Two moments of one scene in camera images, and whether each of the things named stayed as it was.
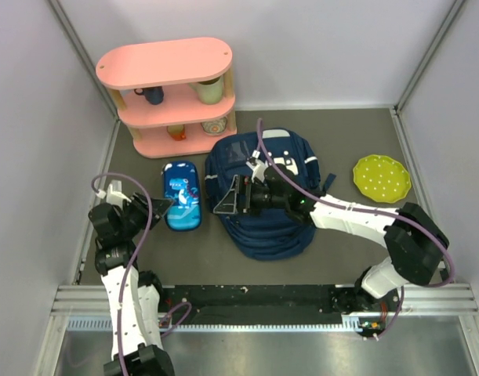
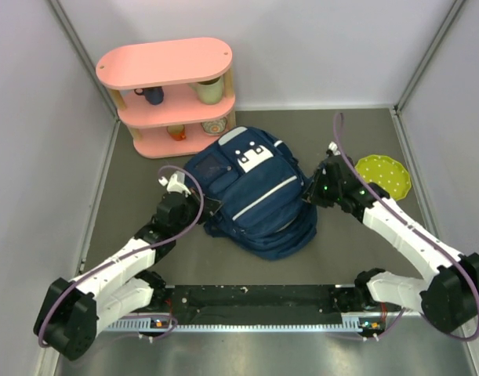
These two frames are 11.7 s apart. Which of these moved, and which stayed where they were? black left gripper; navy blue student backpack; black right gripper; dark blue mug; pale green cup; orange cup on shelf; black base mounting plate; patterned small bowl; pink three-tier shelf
Moved: black right gripper; black left gripper; navy blue student backpack
Stayed: black base mounting plate; pink three-tier shelf; patterned small bowl; pale green cup; dark blue mug; orange cup on shelf
